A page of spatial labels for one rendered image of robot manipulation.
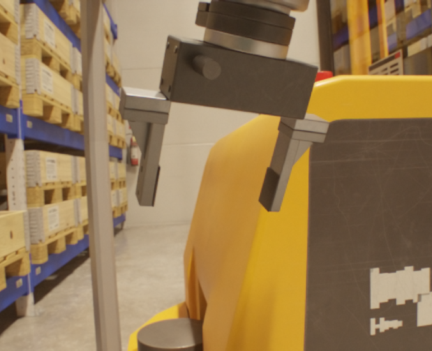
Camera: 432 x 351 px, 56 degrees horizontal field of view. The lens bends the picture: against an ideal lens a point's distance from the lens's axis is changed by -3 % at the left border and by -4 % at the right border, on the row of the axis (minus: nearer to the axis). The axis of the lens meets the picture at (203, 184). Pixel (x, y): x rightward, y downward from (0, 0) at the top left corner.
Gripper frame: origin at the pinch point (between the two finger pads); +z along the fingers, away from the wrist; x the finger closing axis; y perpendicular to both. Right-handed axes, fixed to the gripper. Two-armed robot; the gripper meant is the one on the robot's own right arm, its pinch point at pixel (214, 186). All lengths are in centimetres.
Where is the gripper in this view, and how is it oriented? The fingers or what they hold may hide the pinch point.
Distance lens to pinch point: 41.2
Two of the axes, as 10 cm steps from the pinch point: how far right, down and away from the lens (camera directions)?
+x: 9.4, 0.6, 3.5
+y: 2.9, 4.1, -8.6
